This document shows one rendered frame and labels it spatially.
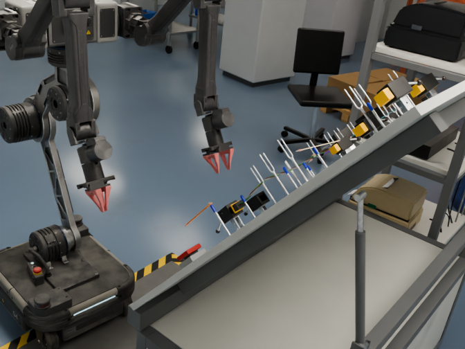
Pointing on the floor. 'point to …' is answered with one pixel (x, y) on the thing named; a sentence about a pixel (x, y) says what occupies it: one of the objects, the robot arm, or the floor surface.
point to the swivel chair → (324, 55)
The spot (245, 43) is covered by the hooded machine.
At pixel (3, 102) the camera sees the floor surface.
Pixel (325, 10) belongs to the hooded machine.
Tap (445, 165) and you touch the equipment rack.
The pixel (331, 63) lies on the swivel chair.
